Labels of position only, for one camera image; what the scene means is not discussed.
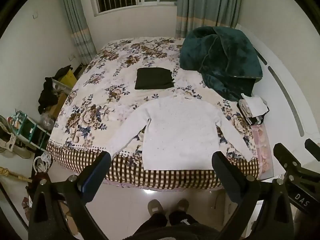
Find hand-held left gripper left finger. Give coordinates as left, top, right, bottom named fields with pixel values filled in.
left=28, top=151, right=112, bottom=240

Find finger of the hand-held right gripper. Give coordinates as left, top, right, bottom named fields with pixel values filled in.
left=273, top=143, right=302, bottom=179
left=304, top=138, right=320, bottom=161

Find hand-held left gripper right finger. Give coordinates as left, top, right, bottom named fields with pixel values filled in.
left=211, top=151, right=294, bottom=240

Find white knit sweater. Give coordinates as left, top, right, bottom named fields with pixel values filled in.
left=106, top=96, right=257, bottom=172

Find pile of folded clothes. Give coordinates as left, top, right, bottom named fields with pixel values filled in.
left=237, top=94, right=270, bottom=126

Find black clothes heap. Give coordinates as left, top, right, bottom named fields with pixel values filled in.
left=37, top=65, right=73, bottom=113

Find pink floral cloth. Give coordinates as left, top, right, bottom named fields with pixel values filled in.
left=251, top=124, right=274, bottom=179

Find person's right slipper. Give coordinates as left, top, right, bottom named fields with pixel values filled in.
left=176, top=198, right=190, bottom=212

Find person's slipper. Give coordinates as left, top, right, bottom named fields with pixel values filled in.
left=176, top=198, right=190, bottom=212
left=147, top=199, right=165, bottom=216

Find white headboard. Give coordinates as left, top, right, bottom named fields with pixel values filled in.
left=235, top=23, right=320, bottom=180

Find person's left slipper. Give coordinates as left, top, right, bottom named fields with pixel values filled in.
left=147, top=199, right=165, bottom=216

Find person's dark trouser legs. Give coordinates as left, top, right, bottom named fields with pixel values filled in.
left=130, top=209, right=223, bottom=240

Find clear plastic bag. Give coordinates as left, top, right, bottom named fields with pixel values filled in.
left=39, top=112, right=56, bottom=132

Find green shelf rack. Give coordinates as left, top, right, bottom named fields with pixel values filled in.
left=9, top=110, right=51, bottom=152

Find yellow box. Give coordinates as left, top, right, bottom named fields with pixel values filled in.
left=53, top=69, right=78, bottom=91

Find dark green plush blanket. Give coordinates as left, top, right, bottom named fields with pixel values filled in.
left=179, top=26, right=263, bottom=103

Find dark folded garment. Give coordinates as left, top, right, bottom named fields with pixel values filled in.
left=134, top=67, right=175, bottom=91

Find bed with floral sheet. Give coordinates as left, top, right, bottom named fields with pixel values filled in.
left=46, top=36, right=274, bottom=191

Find grey-blue curtain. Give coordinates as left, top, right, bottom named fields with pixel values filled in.
left=174, top=0, right=242, bottom=39
left=55, top=0, right=97, bottom=66

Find white coiled cable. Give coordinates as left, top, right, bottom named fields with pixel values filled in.
left=33, top=154, right=53, bottom=173

